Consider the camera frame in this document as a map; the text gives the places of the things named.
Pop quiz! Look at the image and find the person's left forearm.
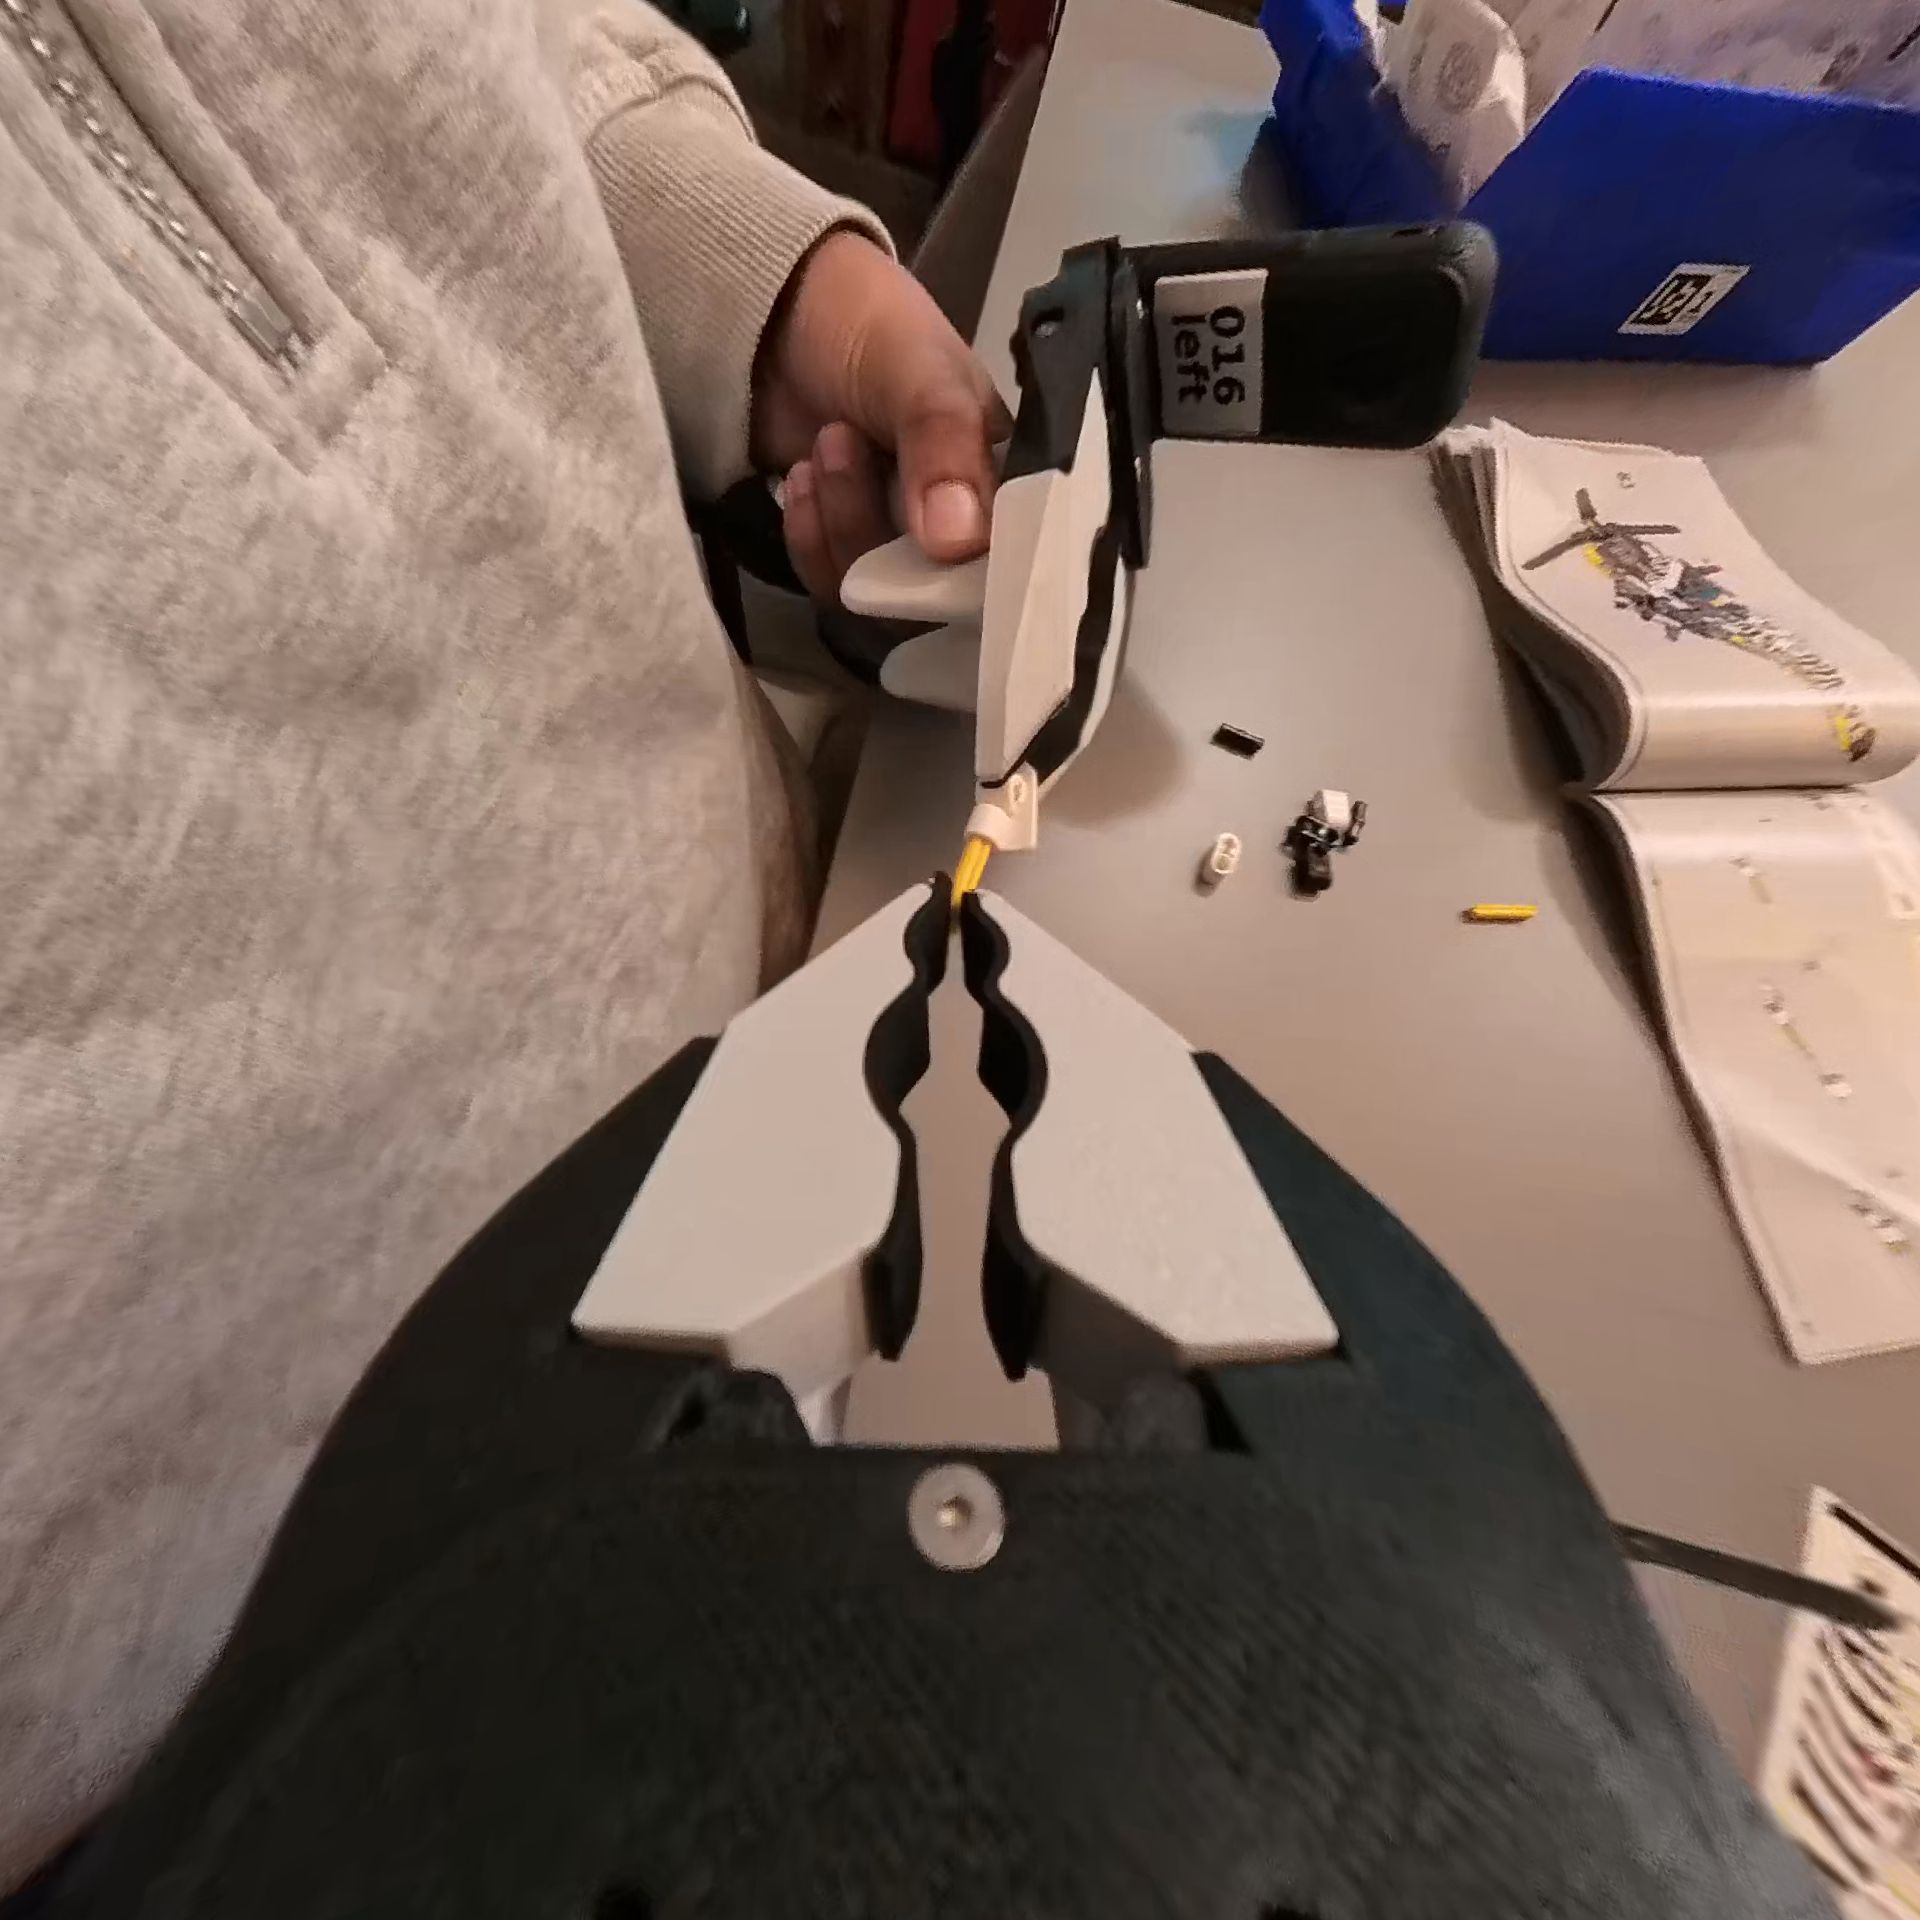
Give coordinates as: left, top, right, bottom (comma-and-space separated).
575, 0, 902, 505

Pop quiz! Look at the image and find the zebra sticker sheet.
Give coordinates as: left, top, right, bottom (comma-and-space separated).
1756, 1487, 1920, 1906

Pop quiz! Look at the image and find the lego helicopter model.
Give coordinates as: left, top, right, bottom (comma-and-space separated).
1611, 1521, 1900, 1633

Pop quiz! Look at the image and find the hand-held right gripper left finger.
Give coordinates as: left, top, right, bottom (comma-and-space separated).
571, 880, 957, 1444

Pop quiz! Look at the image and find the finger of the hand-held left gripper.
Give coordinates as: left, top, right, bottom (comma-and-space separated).
1000, 592, 1139, 801
971, 376, 1129, 794

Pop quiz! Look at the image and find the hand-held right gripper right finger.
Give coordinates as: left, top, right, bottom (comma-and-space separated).
957, 887, 1344, 1419

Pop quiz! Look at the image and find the person's left hand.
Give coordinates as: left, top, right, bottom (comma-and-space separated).
747, 228, 1012, 600

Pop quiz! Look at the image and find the stack of white paper bags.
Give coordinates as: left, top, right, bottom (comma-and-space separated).
1357, 0, 1920, 203

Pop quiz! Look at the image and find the lego instruction booklet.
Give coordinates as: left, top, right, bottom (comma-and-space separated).
1423, 420, 1920, 1368

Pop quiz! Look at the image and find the blue plastic bin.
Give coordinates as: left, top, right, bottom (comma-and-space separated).
1260, 0, 1920, 368

